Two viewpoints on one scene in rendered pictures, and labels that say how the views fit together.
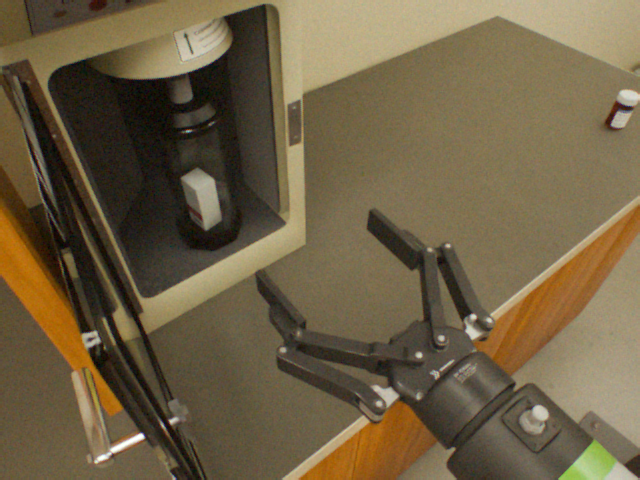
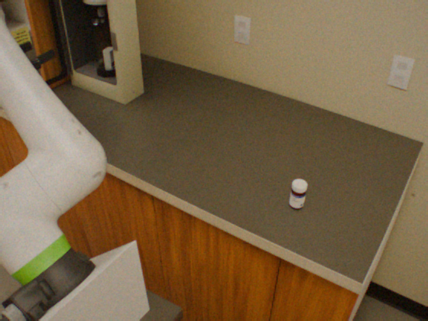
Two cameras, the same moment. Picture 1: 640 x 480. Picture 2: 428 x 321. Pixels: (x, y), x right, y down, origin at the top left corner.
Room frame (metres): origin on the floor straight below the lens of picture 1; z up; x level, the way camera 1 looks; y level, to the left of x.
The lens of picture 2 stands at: (0.45, -1.42, 1.77)
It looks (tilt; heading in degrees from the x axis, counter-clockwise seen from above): 38 degrees down; 73
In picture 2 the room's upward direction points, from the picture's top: 1 degrees counter-clockwise
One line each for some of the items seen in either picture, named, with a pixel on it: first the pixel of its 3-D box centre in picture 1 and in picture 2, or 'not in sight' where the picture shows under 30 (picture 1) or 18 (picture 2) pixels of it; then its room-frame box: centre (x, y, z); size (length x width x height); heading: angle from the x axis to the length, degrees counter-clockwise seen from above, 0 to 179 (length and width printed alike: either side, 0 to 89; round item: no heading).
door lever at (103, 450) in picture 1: (113, 408); not in sight; (0.17, 0.17, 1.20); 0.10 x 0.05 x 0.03; 30
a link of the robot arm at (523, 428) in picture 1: (514, 446); not in sight; (0.13, -0.15, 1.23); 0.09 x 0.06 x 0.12; 126
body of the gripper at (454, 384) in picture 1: (440, 374); not in sight; (0.19, -0.10, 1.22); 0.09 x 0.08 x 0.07; 36
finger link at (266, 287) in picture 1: (280, 304); (22, 49); (0.25, 0.03, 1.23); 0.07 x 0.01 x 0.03; 36
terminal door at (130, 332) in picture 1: (127, 333); (24, 43); (0.25, 0.18, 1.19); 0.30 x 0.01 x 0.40; 30
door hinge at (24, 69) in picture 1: (92, 225); (61, 30); (0.39, 0.26, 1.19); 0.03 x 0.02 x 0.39; 128
